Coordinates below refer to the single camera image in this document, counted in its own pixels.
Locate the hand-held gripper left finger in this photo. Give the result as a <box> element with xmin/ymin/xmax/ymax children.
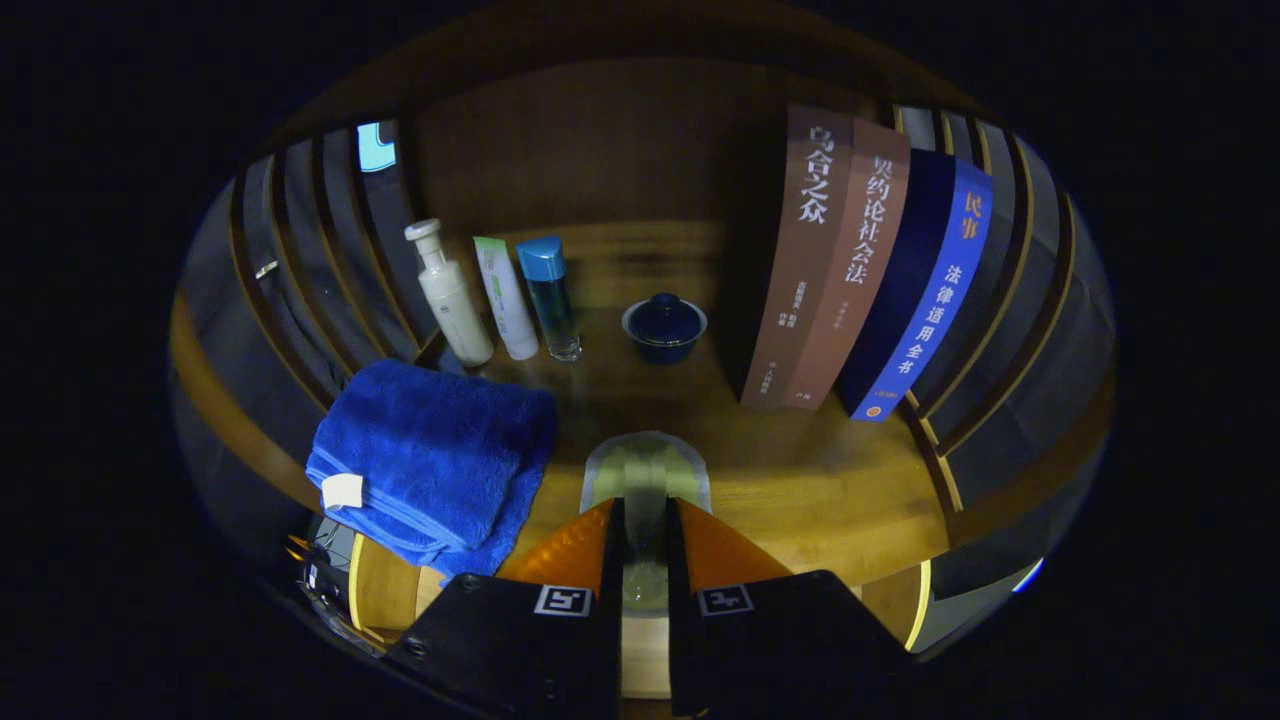
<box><xmin>383</xmin><ymin>497</ymin><xmax>625</xmax><ymax>720</ymax></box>

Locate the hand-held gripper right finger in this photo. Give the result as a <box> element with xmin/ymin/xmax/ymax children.
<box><xmin>667</xmin><ymin>497</ymin><xmax>916</xmax><ymax>719</ymax></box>

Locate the yellow brush with white pad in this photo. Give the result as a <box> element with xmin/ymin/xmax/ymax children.
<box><xmin>580</xmin><ymin>431</ymin><xmax>713</xmax><ymax>616</ymax></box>

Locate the wooden countertop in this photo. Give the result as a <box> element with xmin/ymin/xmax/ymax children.
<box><xmin>350</xmin><ymin>222</ymin><xmax>951</xmax><ymax>591</ymax></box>

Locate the wooden cabinet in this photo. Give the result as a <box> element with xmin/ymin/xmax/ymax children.
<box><xmin>168</xmin><ymin>10</ymin><xmax>1118</xmax><ymax>651</ymax></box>

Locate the folded blue towel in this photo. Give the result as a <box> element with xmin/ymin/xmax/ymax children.
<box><xmin>305</xmin><ymin>359</ymin><xmax>558</xmax><ymax>579</ymax></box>

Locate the black electronic device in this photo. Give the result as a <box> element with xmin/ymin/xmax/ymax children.
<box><xmin>298</xmin><ymin>515</ymin><xmax>353</xmax><ymax>613</ymax></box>

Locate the dark blue lidded teacup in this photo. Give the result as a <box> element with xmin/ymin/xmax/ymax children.
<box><xmin>622</xmin><ymin>292</ymin><xmax>709</xmax><ymax>365</ymax></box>

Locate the blue glass bottle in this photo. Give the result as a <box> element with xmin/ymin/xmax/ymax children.
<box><xmin>516</xmin><ymin>236</ymin><xmax>583</xmax><ymax>363</ymax></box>

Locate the green and white tube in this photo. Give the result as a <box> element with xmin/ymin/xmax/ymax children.
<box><xmin>473</xmin><ymin>236</ymin><xmax>540</xmax><ymax>362</ymax></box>

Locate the white pump bottle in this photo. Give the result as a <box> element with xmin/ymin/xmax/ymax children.
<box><xmin>404</xmin><ymin>218</ymin><xmax>495</xmax><ymax>368</ymax></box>

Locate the dark brown book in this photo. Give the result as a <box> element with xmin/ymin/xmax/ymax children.
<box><xmin>740</xmin><ymin>104</ymin><xmax>854</xmax><ymax>410</ymax></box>

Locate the reddish brown book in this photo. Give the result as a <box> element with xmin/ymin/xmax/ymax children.
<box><xmin>790</xmin><ymin>118</ymin><xmax>912</xmax><ymax>412</ymax></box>

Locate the blue book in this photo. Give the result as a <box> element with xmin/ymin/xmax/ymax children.
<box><xmin>838</xmin><ymin>148</ymin><xmax>995</xmax><ymax>423</ymax></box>

